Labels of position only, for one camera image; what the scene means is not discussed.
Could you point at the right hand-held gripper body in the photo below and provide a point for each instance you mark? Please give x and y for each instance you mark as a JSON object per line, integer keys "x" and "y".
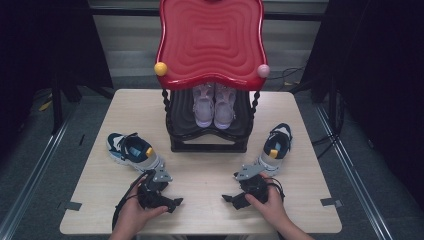
{"x": 255, "y": 190}

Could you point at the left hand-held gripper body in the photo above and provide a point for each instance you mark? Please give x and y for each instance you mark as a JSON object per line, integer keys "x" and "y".
{"x": 153, "y": 193}

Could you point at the navy and white sneaker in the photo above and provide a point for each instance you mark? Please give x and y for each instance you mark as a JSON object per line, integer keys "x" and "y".
{"x": 276, "y": 148}
{"x": 136, "y": 151}

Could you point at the purple glitter sandal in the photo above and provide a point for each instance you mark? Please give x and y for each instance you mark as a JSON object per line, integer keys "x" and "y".
{"x": 203, "y": 106}
{"x": 225, "y": 108}

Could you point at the red and black shoe rack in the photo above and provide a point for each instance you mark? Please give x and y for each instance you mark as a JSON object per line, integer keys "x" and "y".
{"x": 211, "y": 50}

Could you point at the person's right hand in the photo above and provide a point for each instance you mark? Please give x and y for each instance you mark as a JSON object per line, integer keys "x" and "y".
{"x": 273, "y": 210}

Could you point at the person's left hand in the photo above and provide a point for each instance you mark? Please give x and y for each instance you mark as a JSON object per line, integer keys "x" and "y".
{"x": 131, "y": 216}

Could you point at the grey tape strip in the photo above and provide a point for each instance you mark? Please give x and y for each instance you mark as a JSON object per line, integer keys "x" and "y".
{"x": 71, "y": 205}
{"x": 331, "y": 202}

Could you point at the small black tape mark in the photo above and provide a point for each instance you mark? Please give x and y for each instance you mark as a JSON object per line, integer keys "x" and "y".
{"x": 81, "y": 139}

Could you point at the black metal stand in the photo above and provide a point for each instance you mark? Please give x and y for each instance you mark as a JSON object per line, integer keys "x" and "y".
{"x": 56, "y": 106}

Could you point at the yellow tape piece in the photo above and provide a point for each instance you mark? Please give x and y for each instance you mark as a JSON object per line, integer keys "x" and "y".
{"x": 45, "y": 105}

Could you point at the black curtain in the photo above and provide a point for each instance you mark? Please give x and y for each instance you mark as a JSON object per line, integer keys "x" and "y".
{"x": 40, "y": 50}
{"x": 376, "y": 83}

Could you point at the metal floor rail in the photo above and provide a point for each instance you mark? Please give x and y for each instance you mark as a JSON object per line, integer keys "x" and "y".
{"x": 353, "y": 173}
{"x": 36, "y": 173}

